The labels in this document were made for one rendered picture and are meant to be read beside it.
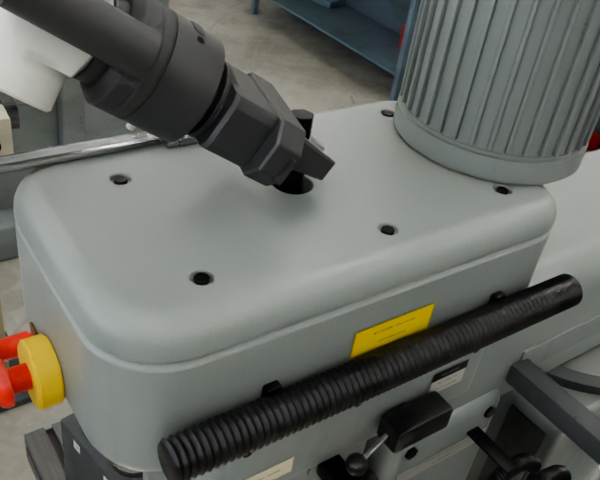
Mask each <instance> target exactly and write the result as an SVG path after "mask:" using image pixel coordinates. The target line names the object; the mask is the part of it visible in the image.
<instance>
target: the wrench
mask: <svg viewBox="0 0 600 480"><path fill-rule="evenodd" d="M162 143H163V144H164V145H165V146H166V147H167V148H169V149H170V148H175V147H185V146H189V145H195V144H199V143H198V141H197V139H194V138H191V137H189V136H187V135H185V136H184V137H182V138H181V139H179V140H177V141H174V142H166V141H164V140H162V139H160V138H158V137H156V136H154V135H152V134H150V133H148V132H146V131H138V132H134V133H128V134H122V135H116V136H112V137H106V138H100V139H94V140H89V141H84V142H78V143H72V144H67V145H62V146H56V147H50V148H44V149H40V150H29V151H23V152H18V153H13V154H7V155H1V156H0V174H3V173H8V172H14V171H19V170H28V169H33V168H38V167H44V166H48V165H53V164H59V163H64V162H69V161H74V160H79V159H84V158H90V157H94V156H99V155H105V154H110V153H115V152H120V151H125V150H135V149H140V148H144V147H150V146H155V145H160V144H162Z"/></svg>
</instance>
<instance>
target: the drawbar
mask: <svg viewBox="0 0 600 480"><path fill-rule="evenodd" d="M292 113H293V114H294V116H295V117H296V119H297V120H298V121H299V123H300V124H301V126H302V127H303V128H304V130H305V131H306V138H307V139H308V140H310V136H311V130H312V123H313V117H314V114H313V113H312V112H310V111H308V110H292ZM304 177H305V174H303V173H301V172H298V171H295V170H292V171H291V172H290V174H289V175H288V176H287V178H286V179H285V180H284V182H283V183H282V184H281V185H280V189H279V190H280V191H282V192H285V193H289V194H302V188H303V183H304Z"/></svg>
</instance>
